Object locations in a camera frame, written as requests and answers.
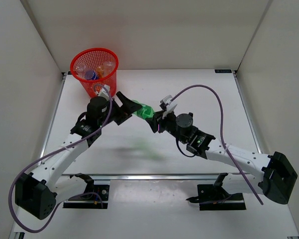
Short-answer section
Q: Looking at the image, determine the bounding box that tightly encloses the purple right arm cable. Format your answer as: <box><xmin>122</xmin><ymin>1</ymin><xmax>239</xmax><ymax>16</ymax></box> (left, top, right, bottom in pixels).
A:
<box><xmin>170</xmin><ymin>85</ymin><xmax>264</xmax><ymax>206</ymax></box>

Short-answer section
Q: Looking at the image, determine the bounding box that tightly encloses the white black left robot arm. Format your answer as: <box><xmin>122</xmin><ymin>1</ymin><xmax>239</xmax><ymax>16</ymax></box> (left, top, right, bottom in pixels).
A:
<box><xmin>10</xmin><ymin>92</ymin><xmax>142</xmax><ymax>220</ymax></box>

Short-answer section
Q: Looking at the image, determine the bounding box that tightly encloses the blue label clear bottle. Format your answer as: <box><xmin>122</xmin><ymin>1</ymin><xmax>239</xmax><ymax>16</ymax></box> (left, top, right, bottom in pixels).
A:
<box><xmin>84</xmin><ymin>70</ymin><xmax>98</xmax><ymax>80</ymax></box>

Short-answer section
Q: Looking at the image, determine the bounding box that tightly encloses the red mesh waste bin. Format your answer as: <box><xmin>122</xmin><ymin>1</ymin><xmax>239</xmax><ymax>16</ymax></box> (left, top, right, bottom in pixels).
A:
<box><xmin>70</xmin><ymin>48</ymin><xmax>119</xmax><ymax>98</ymax></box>

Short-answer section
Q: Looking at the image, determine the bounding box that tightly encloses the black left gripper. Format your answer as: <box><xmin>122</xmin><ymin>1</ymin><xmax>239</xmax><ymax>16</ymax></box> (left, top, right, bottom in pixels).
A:
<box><xmin>98</xmin><ymin>92</ymin><xmax>142</xmax><ymax>127</ymax></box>

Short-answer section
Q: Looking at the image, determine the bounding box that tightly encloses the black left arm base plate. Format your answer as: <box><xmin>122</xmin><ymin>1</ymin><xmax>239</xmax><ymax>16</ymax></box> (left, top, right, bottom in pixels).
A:
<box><xmin>63</xmin><ymin>174</ymin><xmax>110</xmax><ymax>210</ymax></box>

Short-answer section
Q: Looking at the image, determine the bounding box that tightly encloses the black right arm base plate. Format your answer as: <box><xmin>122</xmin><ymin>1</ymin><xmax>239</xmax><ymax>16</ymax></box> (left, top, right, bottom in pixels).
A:
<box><xmin>186</xmin><ymin>173</ymin><xmax>246</xmax><ymax>211</ymax></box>

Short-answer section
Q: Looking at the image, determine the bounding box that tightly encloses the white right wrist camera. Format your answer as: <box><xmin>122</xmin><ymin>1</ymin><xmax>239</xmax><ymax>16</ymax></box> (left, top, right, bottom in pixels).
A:
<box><xmin>160</xmin><ymin>95</ymin><xmax>178</xmax><ymax>119</ymax></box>

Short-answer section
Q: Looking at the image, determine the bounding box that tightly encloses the aluminium table edge rail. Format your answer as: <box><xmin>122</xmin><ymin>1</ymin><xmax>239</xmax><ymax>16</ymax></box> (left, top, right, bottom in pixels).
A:
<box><xmin>62</xmin><ymin>173</ymin><xmax>226</xmax><ymax>182</ymax></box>

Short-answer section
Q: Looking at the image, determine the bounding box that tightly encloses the orange bottle barcode label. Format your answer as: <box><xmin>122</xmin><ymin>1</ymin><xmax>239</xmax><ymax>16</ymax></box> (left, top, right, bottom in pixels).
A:
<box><xmin>103</xmin><ymin>61</ymin><xmax>115</xmax><ymax>76</ymax></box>

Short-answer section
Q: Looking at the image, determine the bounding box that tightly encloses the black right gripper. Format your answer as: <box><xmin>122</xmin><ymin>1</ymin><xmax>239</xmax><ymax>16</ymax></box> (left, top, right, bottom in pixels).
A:
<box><xmin>147</xmin><ymin>109</ymin><xmax>189</xmax><ymax>144</ymax></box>

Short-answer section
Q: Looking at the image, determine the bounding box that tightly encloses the black corner label plate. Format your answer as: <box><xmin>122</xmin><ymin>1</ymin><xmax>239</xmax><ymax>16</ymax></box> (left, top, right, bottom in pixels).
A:
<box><xmin>214</xmin><ymin>69</ymin><xmax>232</xmax><ymax>74</ymax></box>

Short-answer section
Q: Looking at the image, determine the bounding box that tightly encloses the orange patterned juice bottle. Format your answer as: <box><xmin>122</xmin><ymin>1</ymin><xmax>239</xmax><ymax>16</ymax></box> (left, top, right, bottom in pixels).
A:
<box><xmin>95</xmin><ymin>65</ymin><xmax>104</xmax><ymax>79</ymax></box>

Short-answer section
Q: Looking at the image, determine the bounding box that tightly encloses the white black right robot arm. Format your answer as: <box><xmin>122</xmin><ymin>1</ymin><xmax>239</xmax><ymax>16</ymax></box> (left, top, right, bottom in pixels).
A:
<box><xmin>146</xmin><ymin>112</ymin><xmax>298</xmax><ymax>205</ymax></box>

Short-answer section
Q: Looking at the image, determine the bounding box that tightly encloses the green plastic bottle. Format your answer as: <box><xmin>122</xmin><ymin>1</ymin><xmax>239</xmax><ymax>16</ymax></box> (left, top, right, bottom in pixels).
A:
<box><xmin>132</xmin><ymin>100</ymin><xmax>155</xmax><ymax>120</ymax></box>

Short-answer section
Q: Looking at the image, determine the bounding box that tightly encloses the clear plastic bottle white cap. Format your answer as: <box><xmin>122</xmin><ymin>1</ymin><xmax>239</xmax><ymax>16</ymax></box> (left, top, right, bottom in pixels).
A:
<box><xmin>75</xmin><ymin>62</ymin><xmax>88</xmax><ymax>75</ymax></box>

